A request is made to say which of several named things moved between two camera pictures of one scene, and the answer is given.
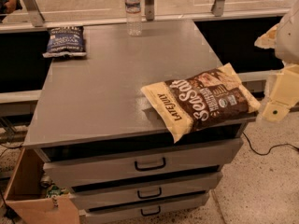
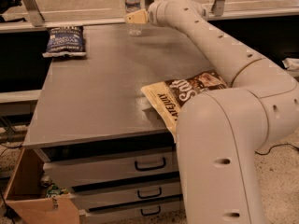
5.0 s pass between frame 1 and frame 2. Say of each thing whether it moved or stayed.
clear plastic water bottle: stayed
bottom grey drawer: stayed
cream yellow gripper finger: moved
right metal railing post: stayed
